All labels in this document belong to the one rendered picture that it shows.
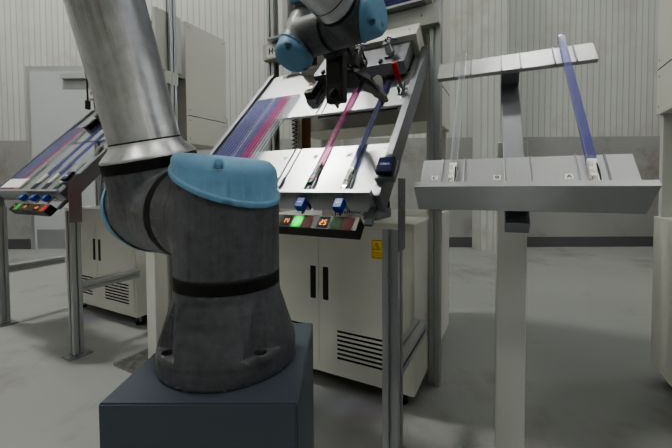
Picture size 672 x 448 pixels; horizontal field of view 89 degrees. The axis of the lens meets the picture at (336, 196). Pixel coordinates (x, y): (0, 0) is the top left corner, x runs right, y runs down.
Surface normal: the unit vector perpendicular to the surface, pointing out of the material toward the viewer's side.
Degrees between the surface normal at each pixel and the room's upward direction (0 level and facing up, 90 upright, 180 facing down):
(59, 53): 90
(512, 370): 90
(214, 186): 87
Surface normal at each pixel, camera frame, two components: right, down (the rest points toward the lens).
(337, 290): -0.47, 0.03
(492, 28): -0.01, 0.04
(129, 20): 0.79, 0.02
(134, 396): 0.00, -1.00
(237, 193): 0.44, -0.02
